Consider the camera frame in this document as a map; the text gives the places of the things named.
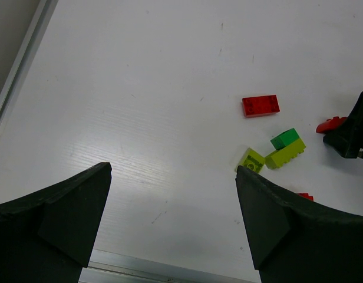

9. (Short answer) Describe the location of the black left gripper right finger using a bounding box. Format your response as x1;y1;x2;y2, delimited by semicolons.
236;166;363;282

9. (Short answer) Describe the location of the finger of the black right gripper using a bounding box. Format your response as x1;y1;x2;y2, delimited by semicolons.
323;91;363;159

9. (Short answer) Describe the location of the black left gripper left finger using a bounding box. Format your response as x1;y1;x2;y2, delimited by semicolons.
0;162;112;282

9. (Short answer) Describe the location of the red curved lego brick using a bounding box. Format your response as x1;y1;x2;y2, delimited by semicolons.
316;116;347;134

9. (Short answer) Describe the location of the red long lego brick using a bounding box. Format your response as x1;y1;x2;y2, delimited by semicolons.
298;193;314;201

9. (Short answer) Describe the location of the small green lego brick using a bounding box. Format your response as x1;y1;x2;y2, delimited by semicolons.
270;128;299;150

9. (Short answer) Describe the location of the lime long lego brick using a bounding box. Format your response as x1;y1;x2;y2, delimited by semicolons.
265;139;306;169

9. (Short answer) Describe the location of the lime square lego brick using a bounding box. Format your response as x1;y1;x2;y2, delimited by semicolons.
235;147;265;173

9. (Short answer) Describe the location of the aluminium table edge rail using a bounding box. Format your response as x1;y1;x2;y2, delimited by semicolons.
79;249;244;282

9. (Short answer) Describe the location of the left aluminium side rail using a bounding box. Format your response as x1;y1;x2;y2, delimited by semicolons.
0;1;58;135

